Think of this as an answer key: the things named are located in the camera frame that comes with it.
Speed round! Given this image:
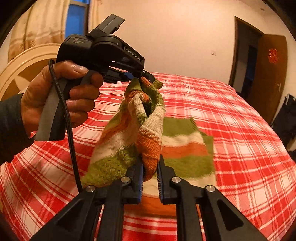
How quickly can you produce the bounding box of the green orange striped knit sweater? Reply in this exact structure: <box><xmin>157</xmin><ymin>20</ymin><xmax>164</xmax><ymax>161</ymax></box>
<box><xmin>81</xmin><ymin>77</ymin><xmax>216</xmax><ymax>217</ymax></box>

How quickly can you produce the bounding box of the dark left forearm sleeve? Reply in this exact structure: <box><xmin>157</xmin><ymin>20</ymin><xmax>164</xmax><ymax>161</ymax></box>
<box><xmin>0</xmin><ymin>94</ymin><xmax>34</xmax><ymax>164</ymax></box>

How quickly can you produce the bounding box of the person's left hand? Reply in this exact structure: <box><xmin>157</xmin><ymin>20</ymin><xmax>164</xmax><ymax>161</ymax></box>
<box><xmin>21</xmin><ymin>61</ymin><xmax>103</xmax><ymax>136</ymax></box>

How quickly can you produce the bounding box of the blue window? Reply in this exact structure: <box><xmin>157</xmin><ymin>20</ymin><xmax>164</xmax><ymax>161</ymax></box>
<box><xmin>65</xmin><ymin>0</ymin><xmax>90</xmax><ymax>37</ymax></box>

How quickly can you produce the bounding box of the red white plaid bedspread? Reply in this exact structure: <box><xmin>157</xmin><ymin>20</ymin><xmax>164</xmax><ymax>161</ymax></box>
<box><xmin>1</xmin><ymin>73</ymin><xmax>295</xmax><ymax>240</ymax></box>

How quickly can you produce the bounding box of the beige patterned curtain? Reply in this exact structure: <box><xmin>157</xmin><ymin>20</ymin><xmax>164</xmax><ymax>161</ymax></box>
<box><xmin>8</xmin><ymin>0</ymin><xmax>70</xmax><ymax>61</ymax></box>

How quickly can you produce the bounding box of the cream round wooden headboard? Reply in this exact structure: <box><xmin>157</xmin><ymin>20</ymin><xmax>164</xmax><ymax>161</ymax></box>
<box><xmin>1</xmin><ymin>43</ymin><xmax>60</xmax><ymax>101</ymax></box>

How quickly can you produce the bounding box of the brown wooden door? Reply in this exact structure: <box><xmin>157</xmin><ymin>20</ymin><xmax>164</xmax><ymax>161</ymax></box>
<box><xmin>246</xmin><ymin>34</ymin><xmax>287</xmax><ymax>124</ymax></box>

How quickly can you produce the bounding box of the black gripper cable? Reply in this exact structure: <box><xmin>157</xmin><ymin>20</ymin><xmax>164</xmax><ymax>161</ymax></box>
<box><xmin>48</xmin><ymin>59</ymin><xmax>83</xmax><ymax>193</ymax></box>

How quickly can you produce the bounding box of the black bag by wall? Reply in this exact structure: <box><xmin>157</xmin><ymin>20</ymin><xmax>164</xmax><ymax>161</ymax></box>
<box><xmin>271</xmin><ymin>94</ymin><xmax>296</xmax><ymax>148</ymax></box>

